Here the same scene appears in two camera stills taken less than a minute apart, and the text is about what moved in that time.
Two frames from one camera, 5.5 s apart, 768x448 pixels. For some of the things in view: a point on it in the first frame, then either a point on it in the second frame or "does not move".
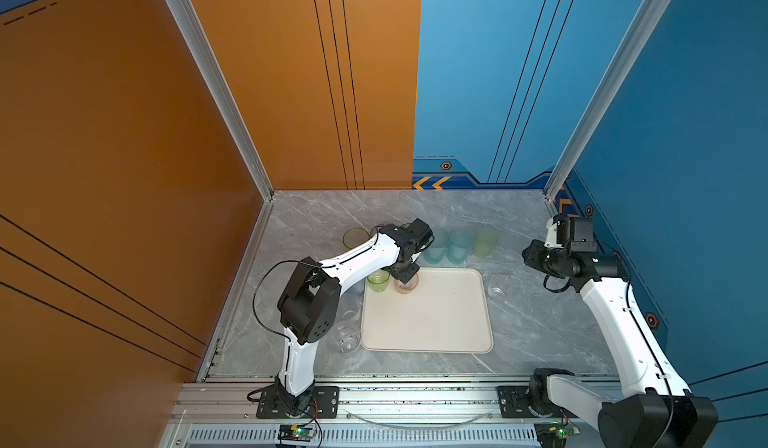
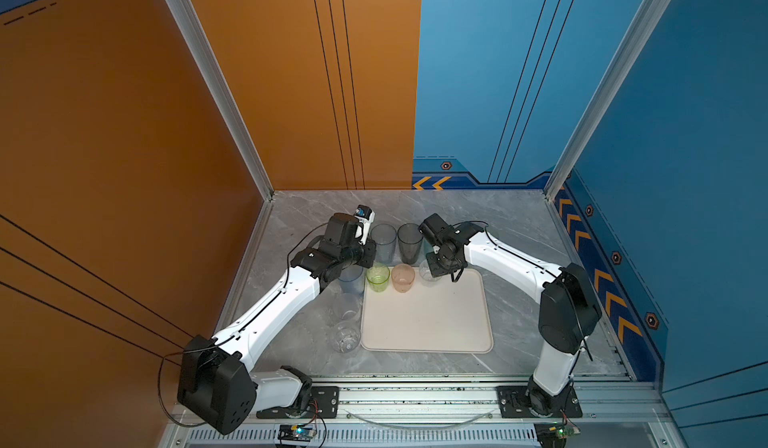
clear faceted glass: [347, 336] does not move
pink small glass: [408, 286] does not move
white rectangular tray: [447, 313] does not move
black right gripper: [530, 258] → [435, 271]
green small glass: [379, 280] does not move
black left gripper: [414, 268] → [368, 249]
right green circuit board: [554, 434] does not move
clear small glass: [500, 287] → [427, 275]
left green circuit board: [295, 432] does not move
